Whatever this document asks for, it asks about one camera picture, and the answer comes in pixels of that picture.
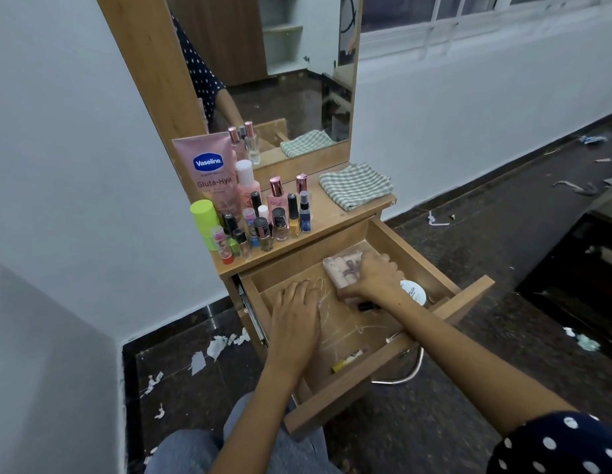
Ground torn white paper pile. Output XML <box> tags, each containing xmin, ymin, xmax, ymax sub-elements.
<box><xmin>189</xmin><ymin>328</ymin><xmax>251</xmax><ymax>376</ymax></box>

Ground dark wooden bed frame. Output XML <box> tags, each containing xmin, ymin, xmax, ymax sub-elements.
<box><xmin>515</xmin><ymin>182</ymin><xmax>612</xmax><ymax>366</ymax></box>

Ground navy dotted sleeve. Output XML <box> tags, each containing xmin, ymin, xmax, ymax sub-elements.
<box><xmin>486</xmin><ymin>411</ymin><xmax>612</xmax><ymax>474</ymax></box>

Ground wooden drawer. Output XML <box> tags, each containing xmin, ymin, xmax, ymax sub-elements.
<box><xmin>234</xmin><ymin>217</ymin><xmax>496</xmax><ymax>440</ymax></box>

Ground green checked cloth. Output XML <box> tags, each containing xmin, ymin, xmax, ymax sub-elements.
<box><xmin>319</xmin><ymin>162</ymin><xmax>394</xmax><ymax>212</ymax></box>

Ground pink Vaseline lotion tube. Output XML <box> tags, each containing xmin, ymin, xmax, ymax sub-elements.
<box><xmin>172</xmin><ymin>132</ymin><xmax>240</xmax><ymax>218</ymax></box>

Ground metal drawer rail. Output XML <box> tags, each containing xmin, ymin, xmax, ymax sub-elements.
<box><xmin>236</xmin><ymin>283</ymin><xmax>267</xmax><ymax>346</ymax></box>

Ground yellow lip balm stick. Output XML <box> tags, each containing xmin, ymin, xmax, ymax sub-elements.
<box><xmin>331</xmin><ymin>348</ymin><xmax>366</xmax><ymax>373</ymax></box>

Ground pink bottle with white cap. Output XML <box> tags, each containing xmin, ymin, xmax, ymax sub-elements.
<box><xmin>235</xmin><ymin>160</ymin><xmax>261</xmax><ymax>211</ymax></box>

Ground white barred window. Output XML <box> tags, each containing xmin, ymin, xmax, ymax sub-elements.
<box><xmin>357</xmin><ymin>0</ymin><xmax>612</xmax><ymax>60</ymax></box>

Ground clear perfume bottle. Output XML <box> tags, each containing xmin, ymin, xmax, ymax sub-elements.
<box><xmin>295</xmin><ymin>173</ymin><xmax>313</xmax><ymax>218</ymax></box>

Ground green cylindrical stick container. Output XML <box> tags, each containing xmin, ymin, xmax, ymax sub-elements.
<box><xmin>189</xmin><ymin>199</ymin><xmax>220</xmax><ymax>251</ymax></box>

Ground nude nail polish bottle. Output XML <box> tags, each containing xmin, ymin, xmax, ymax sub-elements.
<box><xmin>271</xmin><ymin>207</ymin><xmax>290</xmax><ymax>242</ymax></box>

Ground person's left forearm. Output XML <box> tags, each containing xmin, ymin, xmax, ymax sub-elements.
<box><xmin>209</xmin><ymin>359</ymin><xmax>307</xmax><ymax>474</ymax></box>

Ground yellow nail polish bottle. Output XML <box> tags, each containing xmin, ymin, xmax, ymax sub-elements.
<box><xmin>287</xmin><ymin>194</ymin><xmax>301</xmax><ymax>238</ymax></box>

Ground pink perfume bottle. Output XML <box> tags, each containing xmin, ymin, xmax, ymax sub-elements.
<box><xmin>267</xmin><ymin>176</ymin><xmax>290</xmax><ymax>223</ymax></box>

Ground person's grey jeans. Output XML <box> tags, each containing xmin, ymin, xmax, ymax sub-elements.
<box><xmin>145</xmin><ymin>394</ymin><xmax>342</xmax><ymax>474</ymax></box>

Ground person's left hand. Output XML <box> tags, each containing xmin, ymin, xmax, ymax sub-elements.
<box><xmin>266</xmin><ymin>280</ymin><xmax>322</xmax><ymax>375</ymax></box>

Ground small dark nail polish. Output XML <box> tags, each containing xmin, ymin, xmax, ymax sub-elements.
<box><xmin>232</xmin><ymin>228</ymin><xmax>251</xmax><ymax>260</ymax></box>

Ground person's right hand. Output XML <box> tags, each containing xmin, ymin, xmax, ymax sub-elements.
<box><xmin>338</xmin><ymin>251</ymin><xmax>405</xmax><ymax>311</ymax></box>

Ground white round jar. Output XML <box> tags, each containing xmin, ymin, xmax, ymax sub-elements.
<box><xmin>400</xmin><ymin>280</ymin><xmax>428</xmax><ymax>307</ymax></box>

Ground crumpled white paper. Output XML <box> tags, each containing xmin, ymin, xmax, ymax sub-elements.
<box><xmin>562</xmin><ymin>327</ymin><xmax>601</xmax><ymax>352</ymax></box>

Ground glitter capped nail polish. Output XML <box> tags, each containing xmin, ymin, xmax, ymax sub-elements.
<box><xmin>253</xmin><ymin>217</ymin><xmax>274</xmax><ymax>251</ymax></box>

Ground clear box of mini bottles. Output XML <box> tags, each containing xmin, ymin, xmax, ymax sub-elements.
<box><xmin>322</xmin><ymin>249</ymin><xmax>386</xmax><ymax>292</ymax></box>

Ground grey curved strip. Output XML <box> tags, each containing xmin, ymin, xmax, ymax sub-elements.
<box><xmin>552</xmin><ymin>180</ymin><xmax>598</xmax><ymax>196</ymax></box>

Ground wooden dressing table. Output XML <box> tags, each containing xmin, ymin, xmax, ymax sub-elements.
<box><xmin>95</xmin><ymin>0</ymin><xmax>397</xmax><ymax>361</ymax></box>

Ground person's right forearm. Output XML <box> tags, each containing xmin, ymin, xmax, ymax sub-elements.
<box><xmin>380</xmin><ymin>290</ymin><xmax>579</xmax><ymax>438</ymax></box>

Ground dressing table mirror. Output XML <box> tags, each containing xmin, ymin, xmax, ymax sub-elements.
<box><xmin>165</xmin><ymin>0</ymin><xmax>364</xmax><ymax>169</ymax></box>

